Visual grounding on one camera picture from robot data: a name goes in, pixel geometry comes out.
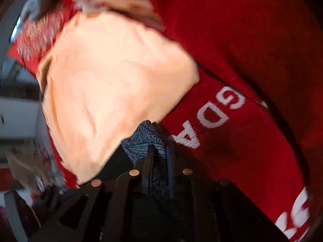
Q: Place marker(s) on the peach cloth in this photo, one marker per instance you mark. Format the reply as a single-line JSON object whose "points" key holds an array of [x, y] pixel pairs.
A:
{"points": [[113, 80]]}

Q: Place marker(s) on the red printed blanket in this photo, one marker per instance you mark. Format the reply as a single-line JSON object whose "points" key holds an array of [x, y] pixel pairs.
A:
{"points": [[239, 55]]}

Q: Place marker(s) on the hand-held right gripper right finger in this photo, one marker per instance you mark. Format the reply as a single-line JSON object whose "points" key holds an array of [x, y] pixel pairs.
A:
{"points": [[170, 165]]}

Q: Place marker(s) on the black and grey patterned pants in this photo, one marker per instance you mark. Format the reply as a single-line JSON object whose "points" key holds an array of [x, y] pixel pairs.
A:
{"points": [[144, 137]]}

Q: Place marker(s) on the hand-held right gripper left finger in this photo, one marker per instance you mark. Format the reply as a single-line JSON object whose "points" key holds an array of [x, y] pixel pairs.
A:
{"points": [[148, 165]]}

